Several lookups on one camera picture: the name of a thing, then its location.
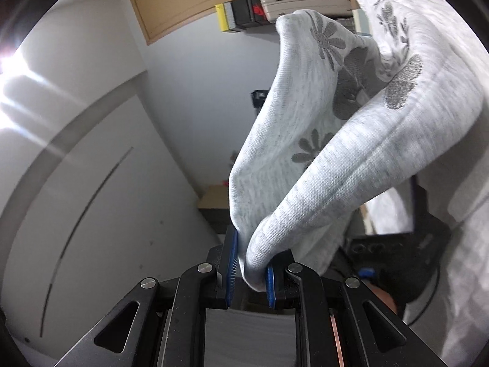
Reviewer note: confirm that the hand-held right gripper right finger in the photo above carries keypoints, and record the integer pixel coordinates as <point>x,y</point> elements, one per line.
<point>271,283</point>

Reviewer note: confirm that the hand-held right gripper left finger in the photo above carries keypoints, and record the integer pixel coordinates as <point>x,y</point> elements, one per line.
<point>232,263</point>

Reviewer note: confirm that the light grey sweatshirt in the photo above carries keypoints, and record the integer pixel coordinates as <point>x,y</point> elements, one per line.
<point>344,160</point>

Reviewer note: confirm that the person's left hand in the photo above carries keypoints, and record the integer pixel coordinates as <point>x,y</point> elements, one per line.
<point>384,296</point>

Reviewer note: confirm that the dark wardrobe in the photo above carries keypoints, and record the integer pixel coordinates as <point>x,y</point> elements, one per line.
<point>217,220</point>

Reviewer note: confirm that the tan cardboard sheet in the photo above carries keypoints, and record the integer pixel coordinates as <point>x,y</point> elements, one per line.
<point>214,198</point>

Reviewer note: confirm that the black carton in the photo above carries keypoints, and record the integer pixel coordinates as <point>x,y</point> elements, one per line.
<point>259,98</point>

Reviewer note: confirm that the red black shoe box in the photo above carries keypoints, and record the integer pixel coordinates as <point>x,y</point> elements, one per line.
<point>258,9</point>

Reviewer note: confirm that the wooden door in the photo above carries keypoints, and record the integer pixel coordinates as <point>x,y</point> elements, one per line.
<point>179,4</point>

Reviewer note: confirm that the white upright suitcase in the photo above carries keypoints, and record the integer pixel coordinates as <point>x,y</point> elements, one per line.
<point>305,0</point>

